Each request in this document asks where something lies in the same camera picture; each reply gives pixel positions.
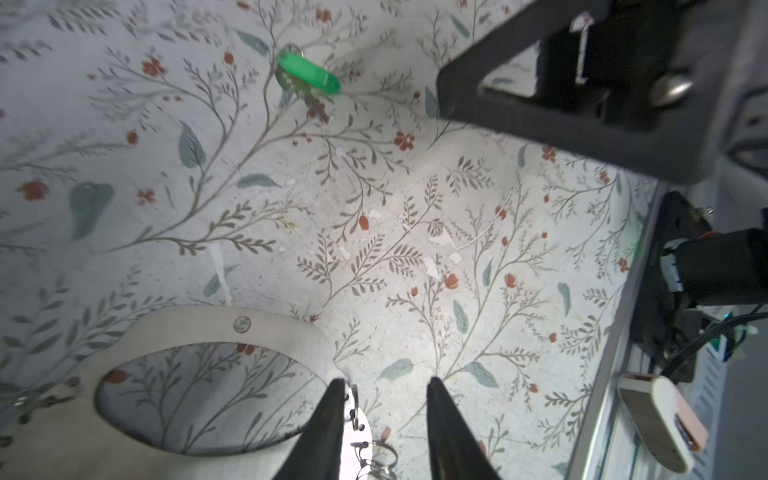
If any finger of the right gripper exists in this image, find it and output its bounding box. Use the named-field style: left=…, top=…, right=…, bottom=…
left=436, top=1, right=767, bottom=184

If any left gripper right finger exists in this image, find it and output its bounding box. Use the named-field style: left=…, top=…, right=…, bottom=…
left=427, top=377, right=500, bottom=480

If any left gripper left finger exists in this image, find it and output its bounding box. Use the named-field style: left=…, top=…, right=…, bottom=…
left=273, top=379, right=346, bottom=480

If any green tagged key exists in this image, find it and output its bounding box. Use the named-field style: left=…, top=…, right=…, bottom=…
left=275, top=44, right=342, bottom=123

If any white pink small device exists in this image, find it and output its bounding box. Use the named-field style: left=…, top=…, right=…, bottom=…
left=617, top=373, right=709, bottom=474

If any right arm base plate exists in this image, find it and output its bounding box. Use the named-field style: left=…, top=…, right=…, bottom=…
left=630, top=191, right=711, bottom=369

